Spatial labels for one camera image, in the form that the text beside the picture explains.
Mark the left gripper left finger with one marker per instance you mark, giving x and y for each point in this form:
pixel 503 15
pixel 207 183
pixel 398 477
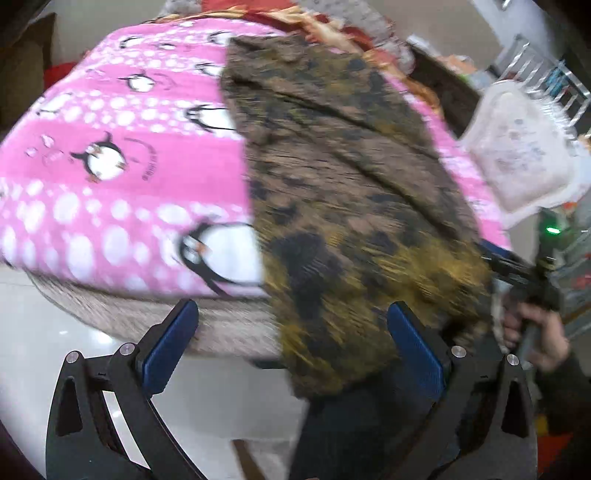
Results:
pixel 81 439

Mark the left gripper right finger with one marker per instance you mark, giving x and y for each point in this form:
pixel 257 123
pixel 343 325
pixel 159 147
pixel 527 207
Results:
pixel 481 423

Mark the brown floral batik garment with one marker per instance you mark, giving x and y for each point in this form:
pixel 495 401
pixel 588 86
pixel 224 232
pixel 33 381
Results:
pixel 352 208

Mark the person right hand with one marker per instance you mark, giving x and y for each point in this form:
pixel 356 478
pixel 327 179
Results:
pixel 552 347

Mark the white ornate upholstered chair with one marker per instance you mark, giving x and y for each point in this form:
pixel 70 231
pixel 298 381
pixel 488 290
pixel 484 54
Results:
pixel 527 159

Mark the silver metal railing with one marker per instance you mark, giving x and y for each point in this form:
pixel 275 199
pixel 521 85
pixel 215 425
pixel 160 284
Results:
pixel 546 80

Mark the dark carved wooden cabinet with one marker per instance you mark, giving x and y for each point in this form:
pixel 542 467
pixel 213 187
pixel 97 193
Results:
pixel 457 98

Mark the pink penguin blanket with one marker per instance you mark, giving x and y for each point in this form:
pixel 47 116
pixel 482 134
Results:
pixel 130 176

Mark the grey floral headboard cushion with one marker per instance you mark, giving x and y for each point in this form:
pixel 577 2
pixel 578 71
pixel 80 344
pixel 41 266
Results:
pixel 355 17

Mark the red gold satin sheet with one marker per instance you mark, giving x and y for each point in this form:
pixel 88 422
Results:
pixel 318 29

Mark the dark wooden side table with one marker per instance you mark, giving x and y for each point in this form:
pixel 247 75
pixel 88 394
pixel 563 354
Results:
pixel 23 69

